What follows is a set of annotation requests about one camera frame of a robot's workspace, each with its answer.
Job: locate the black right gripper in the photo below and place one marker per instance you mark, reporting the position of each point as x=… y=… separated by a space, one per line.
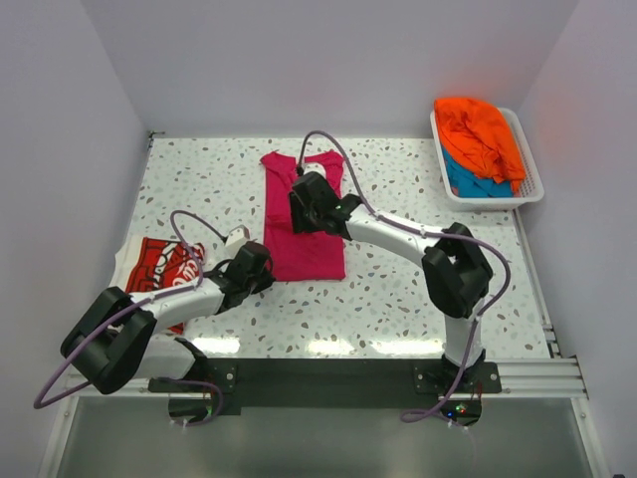
x=301 y=223

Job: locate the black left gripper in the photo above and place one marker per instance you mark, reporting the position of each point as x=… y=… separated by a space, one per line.
x=265 y=282

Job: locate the magenta t shirt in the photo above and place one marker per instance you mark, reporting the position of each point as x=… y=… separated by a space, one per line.
x=313 y=256

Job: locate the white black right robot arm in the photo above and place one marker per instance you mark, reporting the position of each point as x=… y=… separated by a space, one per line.
x=456 y=272

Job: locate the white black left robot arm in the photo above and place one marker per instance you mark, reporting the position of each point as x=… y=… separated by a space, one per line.
x=112 y=342

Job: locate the folded white red t shirt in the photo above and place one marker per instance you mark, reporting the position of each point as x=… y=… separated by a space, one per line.
x=145 y=264

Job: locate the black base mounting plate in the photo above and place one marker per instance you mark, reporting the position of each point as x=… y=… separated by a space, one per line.
x=418 y=388

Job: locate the blue t shirt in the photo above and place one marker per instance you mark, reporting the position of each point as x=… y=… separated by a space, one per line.
x=466 y=184

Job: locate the orange t shirt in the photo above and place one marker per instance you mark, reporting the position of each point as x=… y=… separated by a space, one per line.
x=478 y=137

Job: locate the white plastic basket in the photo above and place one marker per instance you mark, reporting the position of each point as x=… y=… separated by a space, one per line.
x=530 y=191

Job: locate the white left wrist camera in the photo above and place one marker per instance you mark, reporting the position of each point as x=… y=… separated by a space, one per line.
x=236 y=238

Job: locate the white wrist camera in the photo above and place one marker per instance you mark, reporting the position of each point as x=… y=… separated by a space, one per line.
x=236 y=238
x=312 y=167

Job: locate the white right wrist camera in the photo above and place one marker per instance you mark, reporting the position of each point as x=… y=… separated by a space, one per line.
x=312 y=167

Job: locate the aluminium rail frame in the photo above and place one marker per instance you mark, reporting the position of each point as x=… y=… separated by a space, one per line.
x=535 y=427

